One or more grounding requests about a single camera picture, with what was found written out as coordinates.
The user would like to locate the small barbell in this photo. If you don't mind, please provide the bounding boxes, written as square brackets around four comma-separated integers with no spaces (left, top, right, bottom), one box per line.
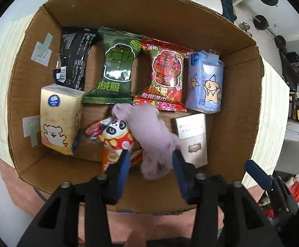
[252,15,287,49]

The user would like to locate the red plastic bag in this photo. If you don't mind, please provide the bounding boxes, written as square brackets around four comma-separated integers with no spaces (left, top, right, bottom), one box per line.
[288,180,299,204]

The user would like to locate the small white box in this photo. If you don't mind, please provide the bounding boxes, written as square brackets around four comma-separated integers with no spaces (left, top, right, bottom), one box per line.
[174,113,208,169]

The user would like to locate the blue tissue pack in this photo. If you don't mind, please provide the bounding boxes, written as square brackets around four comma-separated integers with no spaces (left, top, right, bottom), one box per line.
[185,49,225,114]

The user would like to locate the cardboard box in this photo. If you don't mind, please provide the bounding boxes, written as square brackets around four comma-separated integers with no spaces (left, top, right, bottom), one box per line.
[7,0,265,215]

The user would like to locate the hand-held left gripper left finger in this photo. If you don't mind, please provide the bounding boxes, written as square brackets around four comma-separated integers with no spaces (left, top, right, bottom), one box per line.
[17,149,131,247]

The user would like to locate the purple sock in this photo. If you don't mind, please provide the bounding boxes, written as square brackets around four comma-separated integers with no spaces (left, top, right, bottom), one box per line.
[111,103,181,181]

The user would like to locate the black wipes packet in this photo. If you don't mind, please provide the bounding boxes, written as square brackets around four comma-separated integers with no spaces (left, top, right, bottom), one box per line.
[52,27,104,92]

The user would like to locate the grey folding chair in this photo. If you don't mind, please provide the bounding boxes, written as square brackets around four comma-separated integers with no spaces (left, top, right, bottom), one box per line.
[273,139,299,178]

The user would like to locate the red wipes packet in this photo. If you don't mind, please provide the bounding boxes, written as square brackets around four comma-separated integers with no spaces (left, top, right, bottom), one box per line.
[133,36,194,112]

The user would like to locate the green wipes packet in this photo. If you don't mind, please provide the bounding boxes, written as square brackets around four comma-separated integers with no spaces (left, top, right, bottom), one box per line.
[83,26,143,105]

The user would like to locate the panda print snack packet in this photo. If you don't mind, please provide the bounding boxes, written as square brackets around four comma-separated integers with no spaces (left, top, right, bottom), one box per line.
[85,116,145,174]

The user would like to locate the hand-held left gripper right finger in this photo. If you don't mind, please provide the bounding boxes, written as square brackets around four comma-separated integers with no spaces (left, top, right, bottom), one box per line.
[172,150,285,247]

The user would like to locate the chrome dumbbell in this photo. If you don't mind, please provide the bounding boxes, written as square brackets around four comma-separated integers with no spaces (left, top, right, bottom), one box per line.
[239,22,253,37]

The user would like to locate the yellow tissue pack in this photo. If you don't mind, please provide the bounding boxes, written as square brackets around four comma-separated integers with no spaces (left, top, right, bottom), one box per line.
[40,84,85,156]

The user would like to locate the pink blanket with cat print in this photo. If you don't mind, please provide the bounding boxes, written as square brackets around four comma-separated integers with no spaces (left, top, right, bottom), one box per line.
[0,157,268,242]

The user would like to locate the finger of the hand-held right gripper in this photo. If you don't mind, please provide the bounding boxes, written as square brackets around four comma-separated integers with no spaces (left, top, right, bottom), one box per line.
[244,160,299,213]

